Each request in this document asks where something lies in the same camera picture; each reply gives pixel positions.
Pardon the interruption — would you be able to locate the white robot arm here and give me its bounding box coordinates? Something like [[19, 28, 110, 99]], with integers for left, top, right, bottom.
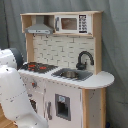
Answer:
[[0, 48, 48, 128]]

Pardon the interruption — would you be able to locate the left oven knob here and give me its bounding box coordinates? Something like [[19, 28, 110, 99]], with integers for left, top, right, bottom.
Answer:
[[32, 82, 37, 88]]

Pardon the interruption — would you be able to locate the toy oven door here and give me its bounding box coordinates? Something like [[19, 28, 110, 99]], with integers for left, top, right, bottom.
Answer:
[[29, 99, 37, 113]]

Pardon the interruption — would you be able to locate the black toy stovetop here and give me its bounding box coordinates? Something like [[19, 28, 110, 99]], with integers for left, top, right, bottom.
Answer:
[[22, 62, 56, 74]]

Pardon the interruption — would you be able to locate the toy microwave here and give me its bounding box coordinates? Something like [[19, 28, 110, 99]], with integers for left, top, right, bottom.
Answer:
[[55, 15, 92, 34]]

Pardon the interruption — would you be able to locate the wooden toy kitchen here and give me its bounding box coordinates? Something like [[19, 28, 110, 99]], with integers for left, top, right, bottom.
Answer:
[[19, 11, 114, 128]]

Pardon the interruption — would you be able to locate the grey curtain backdrop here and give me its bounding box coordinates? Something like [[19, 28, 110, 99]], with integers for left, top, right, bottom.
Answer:
[[0, 0, 128, 128]]

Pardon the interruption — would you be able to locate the black toy faucet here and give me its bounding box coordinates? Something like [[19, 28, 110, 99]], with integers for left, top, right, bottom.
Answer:
[[76, 51, 94, 70]]

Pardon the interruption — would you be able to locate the grey ice dispenser panel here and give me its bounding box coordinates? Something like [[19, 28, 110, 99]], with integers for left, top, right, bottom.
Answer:
[[55, 94, 71, 121]]

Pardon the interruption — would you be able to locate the grey range hood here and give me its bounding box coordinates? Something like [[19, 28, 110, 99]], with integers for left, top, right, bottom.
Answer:
[[25, 16, 53, 34]]

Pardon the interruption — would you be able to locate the grey toy sink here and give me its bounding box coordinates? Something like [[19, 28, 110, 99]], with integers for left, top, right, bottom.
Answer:
[[53, 68, 93, 81]]

